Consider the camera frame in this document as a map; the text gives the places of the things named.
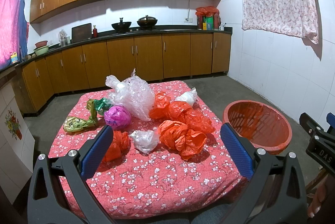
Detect olive green paw-print bag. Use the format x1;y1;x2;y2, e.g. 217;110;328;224
63;99;98;133

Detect small orange bag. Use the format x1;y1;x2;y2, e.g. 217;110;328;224
102;131;131;163

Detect purple plastic bag ball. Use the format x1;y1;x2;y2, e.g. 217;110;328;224
104;106;132;131

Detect dark green plastic bag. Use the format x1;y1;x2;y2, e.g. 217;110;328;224
94;98;113;116

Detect small white plastic bag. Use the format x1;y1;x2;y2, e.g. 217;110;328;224
129;130;159;154

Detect large clear bubble wrap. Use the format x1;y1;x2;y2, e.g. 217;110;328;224
105;68;155;122

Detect large orange plastic bag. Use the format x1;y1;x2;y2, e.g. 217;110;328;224
149;91;215;134

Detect person's right hand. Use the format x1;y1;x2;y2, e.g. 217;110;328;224
307;174;334;218

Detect red plastic basket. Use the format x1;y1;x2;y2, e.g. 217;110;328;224
223;100;292;155

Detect flower-painted white cabinet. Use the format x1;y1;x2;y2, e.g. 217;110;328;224
0;83;35;203

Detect red floral tablecloth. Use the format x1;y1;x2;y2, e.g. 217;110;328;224
48;81;247;219

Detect lower wooden cabinets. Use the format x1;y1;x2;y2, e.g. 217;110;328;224
13;31;232;115

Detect yellow box on sill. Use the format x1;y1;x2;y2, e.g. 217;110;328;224
10;52;18;64

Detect green and red basins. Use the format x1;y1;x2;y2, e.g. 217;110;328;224
34;40;49;56

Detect clear jar on counter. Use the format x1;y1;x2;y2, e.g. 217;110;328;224
58;30;69;46

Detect white cup on counter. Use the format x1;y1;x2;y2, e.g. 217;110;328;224
219;23;227;31

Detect dark cutting board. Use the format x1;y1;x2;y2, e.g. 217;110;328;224
71;23;92;43

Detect red bottle on counter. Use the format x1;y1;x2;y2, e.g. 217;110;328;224
93;25;98;38

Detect pink and blue curtain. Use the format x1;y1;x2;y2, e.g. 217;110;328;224
1;0;29;69

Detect red bag covered bottles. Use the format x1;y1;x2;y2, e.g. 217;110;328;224
195;6;221;31

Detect black wok left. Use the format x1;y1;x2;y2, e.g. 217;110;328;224
111;17;132;33

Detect black wok with lid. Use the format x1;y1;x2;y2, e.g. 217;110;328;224
137;15;158;30

